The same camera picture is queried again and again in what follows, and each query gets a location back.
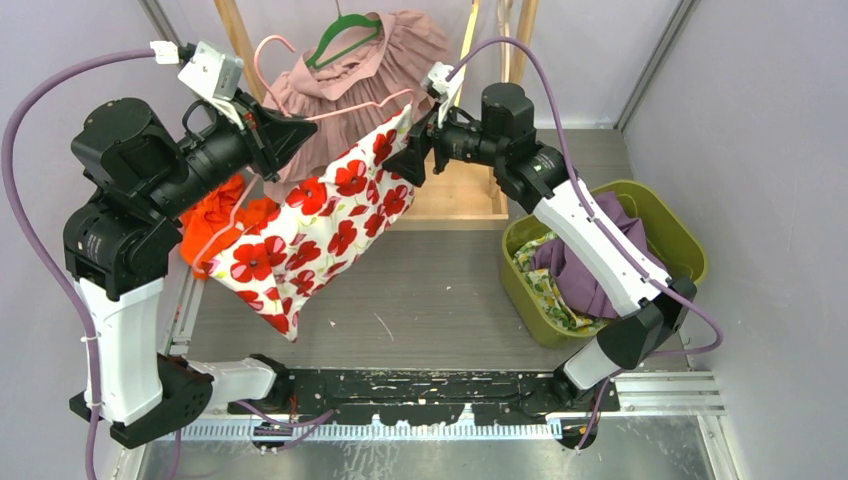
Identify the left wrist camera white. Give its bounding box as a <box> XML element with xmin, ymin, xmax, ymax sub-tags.
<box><xmin>178</xmin><ymin>41</ymin><xmax>245</xmax><ymax>130</ymax></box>

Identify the purple skirt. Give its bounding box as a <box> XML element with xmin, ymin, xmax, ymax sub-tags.
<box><xmin>531</xmin><ymin>191</ymin><xmax>665</xmax><ymax>319</ymax></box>

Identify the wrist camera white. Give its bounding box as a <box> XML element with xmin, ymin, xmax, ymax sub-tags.
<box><xmin>178</xmin><ymin>41</ymin><xmax>245</xmax><ymax>130</ymax></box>
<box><xmin>422</xmin><ymin>62</ymin><xmax>465</xmax><ymax>128</ymax></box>

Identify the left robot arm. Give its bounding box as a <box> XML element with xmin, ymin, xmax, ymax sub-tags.
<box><xmin>63</xmin><ymin>93</ymin><xmax>317</xmax><ymax>449</ymax></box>

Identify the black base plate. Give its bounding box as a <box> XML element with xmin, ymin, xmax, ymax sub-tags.
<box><xmin>227</xmin><ymin>368</ymin><xmax>621</xmax><ymax>448</ymax></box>

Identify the pink dress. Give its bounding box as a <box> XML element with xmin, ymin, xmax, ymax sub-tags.
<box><xmin>263</xmin><ymin>10</ymin><xmax>450</xmax><ymax>203</ymax></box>

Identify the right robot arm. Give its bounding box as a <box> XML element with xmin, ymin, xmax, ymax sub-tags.
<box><xmin>384</xmin><ymin>80</ymin><xmax>696</xmax><ymax>411</ymax></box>

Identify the red floral garment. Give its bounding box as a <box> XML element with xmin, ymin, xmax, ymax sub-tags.
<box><xmin>199</xmin><ymin>105</ymin><xmax>416</xmax><ymax>342</ymax></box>

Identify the pink hanger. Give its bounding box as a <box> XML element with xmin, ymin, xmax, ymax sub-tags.
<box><xmin>180</xmin><ymin>36</ymin><xmax>432</xmax><ymax>279</ymax></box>

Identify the orange cloth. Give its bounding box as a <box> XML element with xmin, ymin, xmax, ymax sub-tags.
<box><xmin>179</xmin><ymin>173</ymin><xmax>278</xmax><ymax>279</ymax></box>

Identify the green hanger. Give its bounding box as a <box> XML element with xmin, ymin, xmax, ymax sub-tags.
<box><xmin>305</xmin><ymin>1</ymin><xmax>383</xmax><ymax>69</ymax></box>

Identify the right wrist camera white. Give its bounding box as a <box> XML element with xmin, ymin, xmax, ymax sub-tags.
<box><xmin>422</xmin><ymin>62</ymin><xmax>465</xmax><ymax>128</ymax></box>

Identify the lemon print skirt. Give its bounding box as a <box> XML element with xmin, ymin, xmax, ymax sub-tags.
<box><xmin>512</xmin><ymin>232</ymin><xmax>609</xmax><ymax>335</ymax></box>

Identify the green plastic basket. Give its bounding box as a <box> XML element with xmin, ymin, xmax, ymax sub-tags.
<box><xmin>500</xmin><ymin>180</ymin><xmax>708</xmax><ymax>348</ymax></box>

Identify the wooden clothes rack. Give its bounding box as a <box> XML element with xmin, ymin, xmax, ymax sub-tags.
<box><xmin>213</xmin><ymin>0</ymin><xmax>539</xmax><ymax>231</ymax></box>

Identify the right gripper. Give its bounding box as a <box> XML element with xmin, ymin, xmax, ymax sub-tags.
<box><xmin>382</xmin><ymin>98</ymin><xmax>505</xmax><ymax>188</ymax></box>

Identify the yellow hanger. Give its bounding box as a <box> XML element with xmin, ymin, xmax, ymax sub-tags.
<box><xmin>453</xmin><ymin>0</ymin><xmax>482</xmax><ymax>107</ymax></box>

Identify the beige wooden hanger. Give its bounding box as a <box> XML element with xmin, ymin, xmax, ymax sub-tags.
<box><xmin>496</xmin><ymin>0</ymin><xmax>517</xmax><ymax>82</ymax></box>

